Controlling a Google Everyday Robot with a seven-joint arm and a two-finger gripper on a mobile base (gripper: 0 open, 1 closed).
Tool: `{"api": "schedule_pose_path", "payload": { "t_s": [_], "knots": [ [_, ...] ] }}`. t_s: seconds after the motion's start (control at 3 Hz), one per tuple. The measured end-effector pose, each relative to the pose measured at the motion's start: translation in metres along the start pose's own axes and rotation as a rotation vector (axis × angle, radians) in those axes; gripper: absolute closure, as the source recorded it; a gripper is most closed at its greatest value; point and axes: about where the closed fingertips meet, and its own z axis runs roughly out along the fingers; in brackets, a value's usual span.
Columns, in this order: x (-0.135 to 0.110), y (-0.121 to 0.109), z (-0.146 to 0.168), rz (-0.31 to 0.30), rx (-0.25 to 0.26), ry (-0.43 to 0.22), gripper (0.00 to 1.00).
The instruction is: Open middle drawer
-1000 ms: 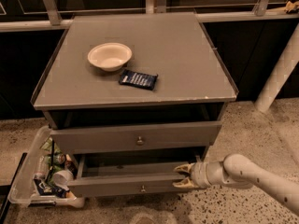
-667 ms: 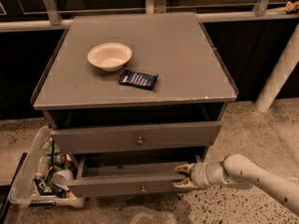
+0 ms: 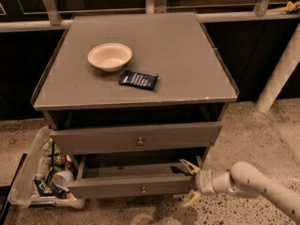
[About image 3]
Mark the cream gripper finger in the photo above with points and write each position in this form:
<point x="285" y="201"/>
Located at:
<point x="193" y="169"/>
<point x="192" y="197"/>

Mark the white diagonal pole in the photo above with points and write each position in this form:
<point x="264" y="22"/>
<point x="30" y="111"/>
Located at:
<point x="285" y="67"/>

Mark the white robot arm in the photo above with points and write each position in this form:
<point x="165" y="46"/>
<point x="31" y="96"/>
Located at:
<point x="242" y="180"/>

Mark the dark blue snack packet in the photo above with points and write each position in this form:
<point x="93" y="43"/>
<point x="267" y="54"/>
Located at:
<point x="138" y="80"/>

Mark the green can in bin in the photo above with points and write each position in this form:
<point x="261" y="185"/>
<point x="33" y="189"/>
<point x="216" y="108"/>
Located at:
<point x="56" y="160"/>

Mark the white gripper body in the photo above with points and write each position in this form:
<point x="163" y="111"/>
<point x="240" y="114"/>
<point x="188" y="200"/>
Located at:
<point x="203" y="182"/>

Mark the white paper bowl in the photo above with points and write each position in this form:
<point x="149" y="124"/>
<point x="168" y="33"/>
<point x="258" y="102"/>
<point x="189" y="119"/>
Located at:
<point x="109" y="57"/>

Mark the blue snack bag in bin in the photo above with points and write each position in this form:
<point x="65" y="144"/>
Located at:
<point x="44" y="190"/>

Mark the grey drawer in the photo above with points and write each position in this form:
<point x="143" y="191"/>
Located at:
<point x="100" y="140"/>
<point x="105" y="176"/>

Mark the metal railing frame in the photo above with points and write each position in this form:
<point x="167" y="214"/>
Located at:
<point x="35" y="15"/>

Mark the grey drawer cabinet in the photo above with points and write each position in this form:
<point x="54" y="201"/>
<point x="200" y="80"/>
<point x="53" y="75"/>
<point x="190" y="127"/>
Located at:
<point x="193" y="85"/>

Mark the clear plastic storage bin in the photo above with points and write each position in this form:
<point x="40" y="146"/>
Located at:
<point x="36" y="167"/>

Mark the white paper cup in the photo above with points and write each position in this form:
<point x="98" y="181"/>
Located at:
<point x="62" y="179"/>

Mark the grey top drawer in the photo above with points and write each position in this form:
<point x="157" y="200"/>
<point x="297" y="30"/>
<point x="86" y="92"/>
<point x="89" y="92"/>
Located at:
<point x="100" y="140"/>

